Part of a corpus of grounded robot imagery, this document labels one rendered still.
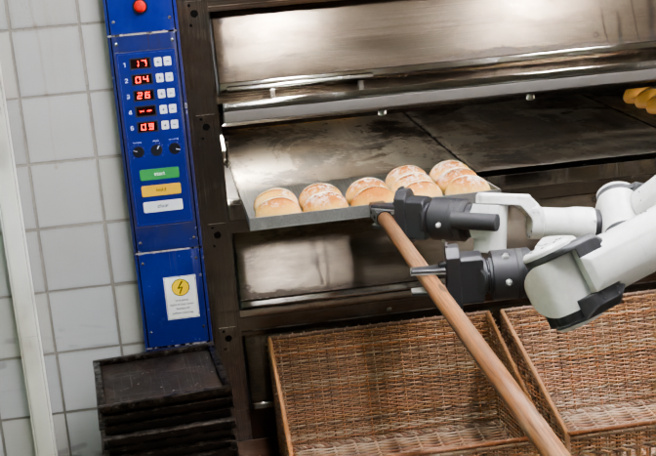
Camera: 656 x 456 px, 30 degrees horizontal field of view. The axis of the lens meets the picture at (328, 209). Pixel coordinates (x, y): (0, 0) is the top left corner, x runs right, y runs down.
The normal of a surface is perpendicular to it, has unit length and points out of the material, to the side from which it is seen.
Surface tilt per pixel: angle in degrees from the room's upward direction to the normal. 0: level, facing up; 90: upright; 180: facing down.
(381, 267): 70
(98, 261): 90
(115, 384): 0
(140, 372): 0
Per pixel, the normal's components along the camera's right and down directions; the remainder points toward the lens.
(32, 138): 0.14, 0.24
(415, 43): 0.11, -0.11
